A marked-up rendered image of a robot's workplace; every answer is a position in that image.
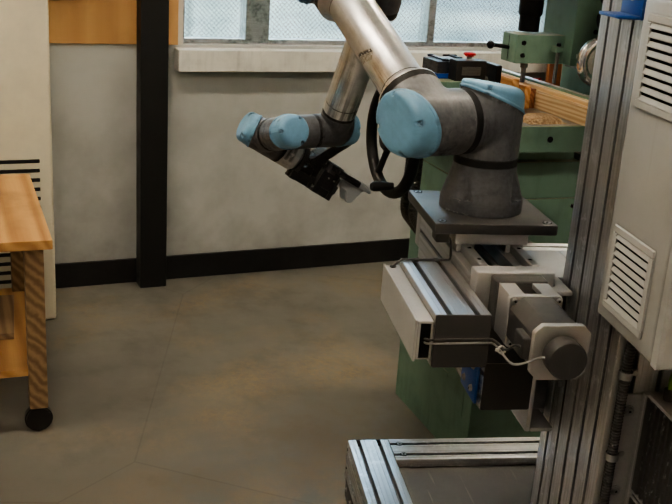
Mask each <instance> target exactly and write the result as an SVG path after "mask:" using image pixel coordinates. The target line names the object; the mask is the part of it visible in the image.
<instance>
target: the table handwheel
mask: <svg viewBox="0 0 672 504"><path fill-rule="evenodd" d="M379 97H380V94H379V92H378V90H376V91H375V93H374V96H373V98H372V101H371V104H370V108H369V112H368V118H367V126H366V149H367V158H368V164H369V168H370V172H371V175H372V178H373V180H374V181H384V182H387V181H386V179H385V178H384V175H383V173H382V170H383V168H384V165H385V163H386V160H387V158H388V156H389V154H390V152H391V151H389V150H388V149H387V147H386V146H385V145H384V143H383V142H382V140H381V138H380V136H379V144H380V147H381V148H382V149H383V153H382V156H381V159H380V161H379V157H378V148H377V128H378V123H376V111H377V107H378V101H379ZM419 163H420V159H416V158H408V161H407V166H406V169H405V173H404V175H403V178H402V180H401V181H400V183H399V184H398V185H397V186H396V187H394V189H391V190H386V191H380V192H381V193H382V194H383V195H384V196H386V197H388V198H391V199H397V198H400V197H402V196H403V195H405V194H406V193H407V192H408V191H409V189H410V188H411V186H412V184H413V182H414V180H415V177H416V175H417V171H418V167H419Z"/></svg>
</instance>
